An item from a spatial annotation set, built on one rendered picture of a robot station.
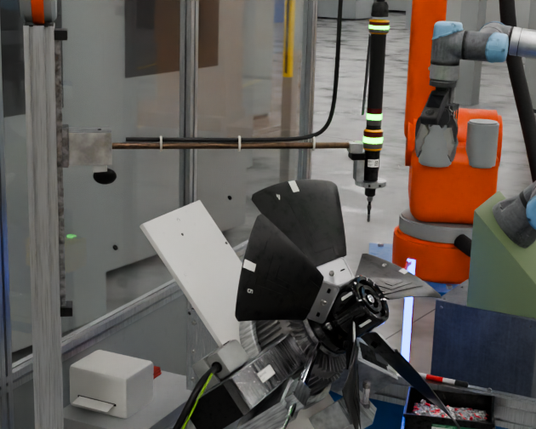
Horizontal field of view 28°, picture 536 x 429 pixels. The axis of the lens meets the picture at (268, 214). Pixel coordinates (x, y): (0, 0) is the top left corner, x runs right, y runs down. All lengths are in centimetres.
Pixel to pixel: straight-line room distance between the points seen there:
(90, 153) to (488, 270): 123
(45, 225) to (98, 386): 50
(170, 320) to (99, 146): 98
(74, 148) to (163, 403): 75
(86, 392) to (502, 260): 117
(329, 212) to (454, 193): 382
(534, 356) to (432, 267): 336
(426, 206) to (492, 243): 333
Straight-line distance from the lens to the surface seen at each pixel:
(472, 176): 628
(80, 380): 265
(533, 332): 301
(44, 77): 225
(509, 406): 285
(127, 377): 258
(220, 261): 252
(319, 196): 252
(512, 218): 304
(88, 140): 227
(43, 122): 226
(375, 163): 238
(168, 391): 277
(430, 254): 633
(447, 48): 282
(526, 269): 299
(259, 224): 219
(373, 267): 266
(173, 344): 318
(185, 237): 247
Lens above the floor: 199
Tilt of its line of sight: 15 degrees down
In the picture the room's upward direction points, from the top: 2 degrees clockwise
